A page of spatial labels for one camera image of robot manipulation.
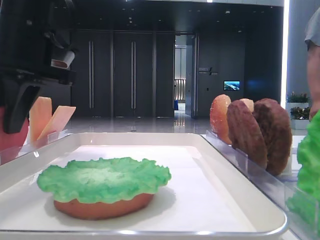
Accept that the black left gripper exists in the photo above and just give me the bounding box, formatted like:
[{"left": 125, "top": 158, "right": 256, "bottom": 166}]
[{"left": 0, "top": 0, "right": 76, "bottom": 134}]

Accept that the orange cheese slice left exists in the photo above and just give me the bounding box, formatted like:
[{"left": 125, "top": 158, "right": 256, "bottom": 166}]
[{"left": 29, "top": 96, "right": 52, "bottom": 143}]

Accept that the orange cheese slice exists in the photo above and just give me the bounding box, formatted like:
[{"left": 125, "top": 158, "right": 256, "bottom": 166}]
[
  {"left": 29, "top": 96, "right": 52, "bottom": 143},
  {"left": 37, "top": 105, "right": 76, "bottom": 140}
]

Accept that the red tomato slice outer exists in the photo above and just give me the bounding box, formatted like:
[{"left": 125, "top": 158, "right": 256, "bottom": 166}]
[{"left": 0, "top": 106, "right": 29, "bottom": 151}]

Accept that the orange cheese slice right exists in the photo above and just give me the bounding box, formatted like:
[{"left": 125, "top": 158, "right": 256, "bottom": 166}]
[{"left": 37, "top": 105, "right": 76, "bottom": 140}]

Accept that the green lettuce leaf on tray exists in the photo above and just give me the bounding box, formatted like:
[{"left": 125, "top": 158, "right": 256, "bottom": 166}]
[{"left": 37, "top": 157, "right": 172, "bottom": 204}]

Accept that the bread bun under lettuce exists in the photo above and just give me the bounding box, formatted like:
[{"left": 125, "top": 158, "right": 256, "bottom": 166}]
[{"left": 53, "top": 193, "right": 154, "bottom": 220}]

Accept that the bread bun slice far inner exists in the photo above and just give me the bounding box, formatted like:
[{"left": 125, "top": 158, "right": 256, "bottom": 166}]
[{"left": 209, "top": 94, "right": 232, "bottom": 145}]

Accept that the bread bun slice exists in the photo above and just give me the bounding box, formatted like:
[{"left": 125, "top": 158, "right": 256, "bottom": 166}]
[
  {"left": 240, "top": 98, "right": 254, "bottom": 112},
  {"left": 209, "top": 94, "right": 232, "bottom": 145}
]

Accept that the brown meat patty inner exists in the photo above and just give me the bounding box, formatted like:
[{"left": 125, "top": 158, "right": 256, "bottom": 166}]
[{"left": 226, "top": 100, "right": 268, "bottom": 169}]

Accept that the brown meat patty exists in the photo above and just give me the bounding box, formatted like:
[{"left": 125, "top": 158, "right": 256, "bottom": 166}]
[
  {"left": 253, "top": 98, "right": 292, "bottom": 176},
  {"left": 226, "top": 100, "right": 268, "bottom": 169}
]

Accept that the bread bun slice far outer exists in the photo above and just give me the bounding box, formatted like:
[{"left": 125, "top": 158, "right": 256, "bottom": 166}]
[{"left": 240, "top": 98, "right": 254, "bottom": 112}]

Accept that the brown meat patty outer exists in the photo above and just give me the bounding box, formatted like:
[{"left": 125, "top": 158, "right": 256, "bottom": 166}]
[{"left": 253, "top": 98, "right": 292, "bottom": 176}]

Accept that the green lettuce leaf standing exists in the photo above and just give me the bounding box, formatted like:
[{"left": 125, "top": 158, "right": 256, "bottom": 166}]
[{"left": 287, "top": 113, "right": 320, "bottom": 231}]

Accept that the white rectangular tray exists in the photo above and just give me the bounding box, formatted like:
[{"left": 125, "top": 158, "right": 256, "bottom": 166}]
[{"left": 0, "top": 132, "right": 288, "bottom": 240}]

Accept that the potted plants planter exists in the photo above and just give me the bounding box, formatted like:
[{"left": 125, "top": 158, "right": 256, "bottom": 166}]
[{"left": 285, "top": 91, "right": 310, "bottom": 130}]

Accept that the person in grey shirt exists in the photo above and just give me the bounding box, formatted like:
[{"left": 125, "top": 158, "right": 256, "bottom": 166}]
[{"left": 304, "top": 8, "right": 320, "bottom": 121}]

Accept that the clear left long rail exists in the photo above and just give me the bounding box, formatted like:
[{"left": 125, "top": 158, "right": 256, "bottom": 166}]
[{"left": 0, "top": 129, "right": 69, "bottom": 165}]

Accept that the clear long rail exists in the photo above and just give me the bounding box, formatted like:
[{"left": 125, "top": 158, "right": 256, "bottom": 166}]
[
  {"left": 203, "top": 130, "right": 320, "bottom": 240},
  {"left": 0, "top": 129, "right": 69, "bottom": 165}
]

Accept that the gripper mounted camera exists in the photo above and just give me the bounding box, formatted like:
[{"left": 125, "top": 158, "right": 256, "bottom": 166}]
[{"left": 51, "top": 48, "right": 76, "bottom": 69}]

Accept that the wall screen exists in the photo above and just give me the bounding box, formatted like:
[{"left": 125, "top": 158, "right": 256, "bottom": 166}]
[{"left": 223, "top": 81, "right": 240, "bottom": 91}]

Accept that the clear right long rail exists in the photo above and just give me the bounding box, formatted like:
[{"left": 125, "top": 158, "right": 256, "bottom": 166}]
[{"left": 203, "top": 130, "right": 320, "bottom": 240}]

